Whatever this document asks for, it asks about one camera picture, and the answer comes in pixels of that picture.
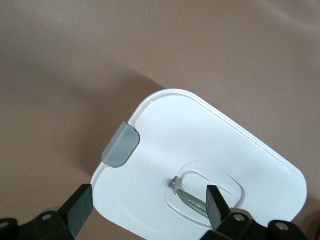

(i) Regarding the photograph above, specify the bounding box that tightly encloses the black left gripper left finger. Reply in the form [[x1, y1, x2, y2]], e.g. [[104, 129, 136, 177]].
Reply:
[[0, 184, 94, 240]]

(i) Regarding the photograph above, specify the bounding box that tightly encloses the white plastic box lid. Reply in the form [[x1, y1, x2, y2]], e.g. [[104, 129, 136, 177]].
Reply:
[[90, 87, 308, 240]]

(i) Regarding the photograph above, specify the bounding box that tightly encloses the clear plastic lid handle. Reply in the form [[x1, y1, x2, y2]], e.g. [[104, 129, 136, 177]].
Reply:
[[163, 161, 245, 228]]

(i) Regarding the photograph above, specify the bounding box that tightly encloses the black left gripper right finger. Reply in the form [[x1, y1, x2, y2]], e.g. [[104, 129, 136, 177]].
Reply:
[[199, 184, 308, 240]]

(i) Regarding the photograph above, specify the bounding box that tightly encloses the brown table mat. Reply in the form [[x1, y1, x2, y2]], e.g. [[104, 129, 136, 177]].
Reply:
[[0, 0, 320, 240]]

